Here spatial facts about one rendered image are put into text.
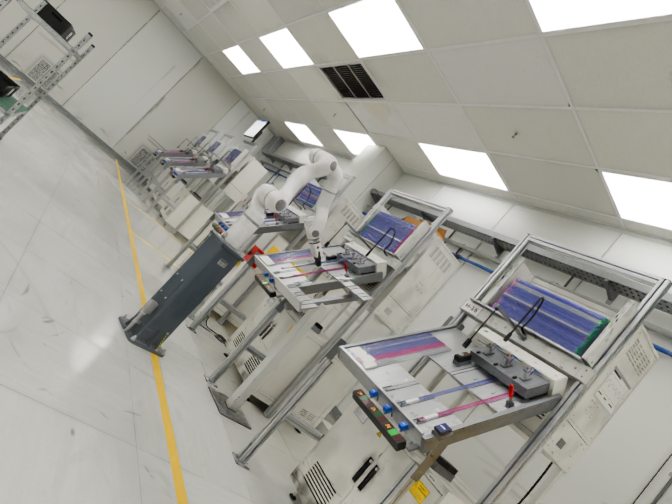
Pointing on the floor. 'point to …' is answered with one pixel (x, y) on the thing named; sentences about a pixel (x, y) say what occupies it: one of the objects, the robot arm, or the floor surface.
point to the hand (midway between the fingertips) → (318, 262)
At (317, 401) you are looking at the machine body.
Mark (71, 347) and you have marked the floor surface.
